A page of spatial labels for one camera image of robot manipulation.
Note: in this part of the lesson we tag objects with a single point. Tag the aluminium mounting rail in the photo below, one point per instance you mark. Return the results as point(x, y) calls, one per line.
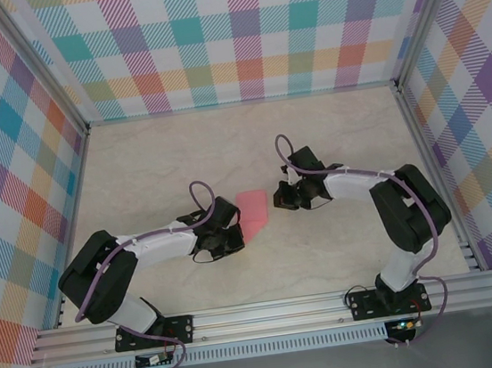
point(267, 316)

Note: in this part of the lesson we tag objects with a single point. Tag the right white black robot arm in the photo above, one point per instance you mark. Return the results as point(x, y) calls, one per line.
point(411, 213)

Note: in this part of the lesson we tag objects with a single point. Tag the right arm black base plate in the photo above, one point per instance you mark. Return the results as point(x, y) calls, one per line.
point(360, 305)

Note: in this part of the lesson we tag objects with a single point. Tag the pink paper sheet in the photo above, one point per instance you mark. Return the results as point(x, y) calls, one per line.
point(253, 205)

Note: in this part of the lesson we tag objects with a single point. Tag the grey slotted side bracket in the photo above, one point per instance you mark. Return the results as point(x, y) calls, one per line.
point(62, 312)
point(470, 255)

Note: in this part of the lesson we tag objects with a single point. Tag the aluminium frame side rail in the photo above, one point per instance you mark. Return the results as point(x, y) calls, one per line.
point(433, 170)
point(74, 214)

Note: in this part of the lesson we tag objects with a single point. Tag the aluminium frame cross bar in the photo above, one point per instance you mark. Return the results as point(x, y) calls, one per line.
point(240, 102)

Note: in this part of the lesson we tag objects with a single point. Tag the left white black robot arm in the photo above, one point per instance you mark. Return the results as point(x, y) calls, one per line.
point(100, 278)

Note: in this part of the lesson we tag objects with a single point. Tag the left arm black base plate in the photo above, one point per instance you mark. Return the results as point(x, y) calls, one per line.
point(180, 327)

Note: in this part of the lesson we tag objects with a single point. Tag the aluminium frame post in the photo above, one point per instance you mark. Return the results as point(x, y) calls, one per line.
point(425, 18)
point(41, 70)

